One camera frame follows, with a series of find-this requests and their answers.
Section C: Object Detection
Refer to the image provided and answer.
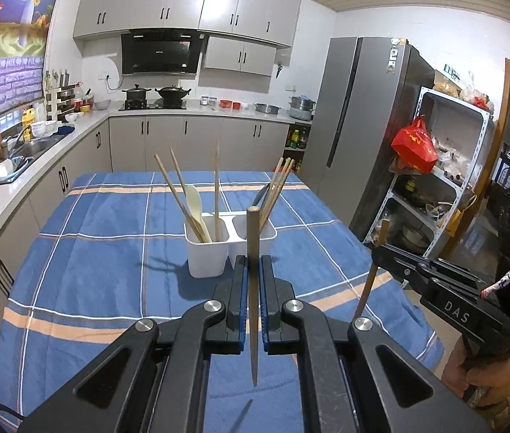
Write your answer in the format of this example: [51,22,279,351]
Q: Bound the grey upper wall cabinets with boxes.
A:
[73,0,303,77]

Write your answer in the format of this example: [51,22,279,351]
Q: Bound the grey refrigerator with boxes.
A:
[298,36,436,244]

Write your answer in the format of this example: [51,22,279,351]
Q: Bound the blue dish basin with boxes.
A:
[0,156,35,185]

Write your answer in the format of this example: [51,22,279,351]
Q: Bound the white metal shelf rack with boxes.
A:
[363,88,497,258]

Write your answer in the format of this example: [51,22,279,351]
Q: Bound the black range hood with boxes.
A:
[121,29,204,75]

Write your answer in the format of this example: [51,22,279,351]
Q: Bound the row of bottles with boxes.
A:
[284,128,310,150]

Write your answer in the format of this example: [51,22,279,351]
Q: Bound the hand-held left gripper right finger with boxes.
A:
[259,255,491,433]

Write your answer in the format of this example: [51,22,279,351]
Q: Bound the blue plaid tablecloth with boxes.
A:
[0,170,445,429]

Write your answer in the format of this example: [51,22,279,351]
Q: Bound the white plastic spoon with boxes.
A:
[185,184,213,243]

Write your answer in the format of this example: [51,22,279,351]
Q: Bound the metal steamer pot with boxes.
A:
[288,96,316,122]

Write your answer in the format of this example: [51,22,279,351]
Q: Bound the white plastic utensil holder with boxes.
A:
[184,212,278,279]

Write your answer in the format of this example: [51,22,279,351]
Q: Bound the wall mural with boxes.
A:
[0,0,66,131]

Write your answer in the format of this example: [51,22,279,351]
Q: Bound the white bowls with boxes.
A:
[31,119,57,138]

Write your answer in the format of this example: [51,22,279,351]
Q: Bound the knife rack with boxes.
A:
[45,70,82,120]

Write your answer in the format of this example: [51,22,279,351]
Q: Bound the red bag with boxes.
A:
[391,116,439,174]

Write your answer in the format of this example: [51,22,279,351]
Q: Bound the black gas stove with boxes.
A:
[119,99,188,112]

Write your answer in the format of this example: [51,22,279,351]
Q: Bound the black wok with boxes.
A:
[155,85,193,101]

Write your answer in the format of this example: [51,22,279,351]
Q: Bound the steel kitchen sink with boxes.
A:
[9,137,64,158]

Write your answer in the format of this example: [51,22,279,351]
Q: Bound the black cooking pot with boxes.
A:
[122,84,152,102]

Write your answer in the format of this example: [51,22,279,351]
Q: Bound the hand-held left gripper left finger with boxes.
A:
[18,255,247,433]

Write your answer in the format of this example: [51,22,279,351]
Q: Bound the person's right hand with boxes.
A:
[442,338,490,404]

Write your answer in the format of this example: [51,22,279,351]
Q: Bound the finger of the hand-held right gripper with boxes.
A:
[371,242,485,286]
[373,257,426,297]

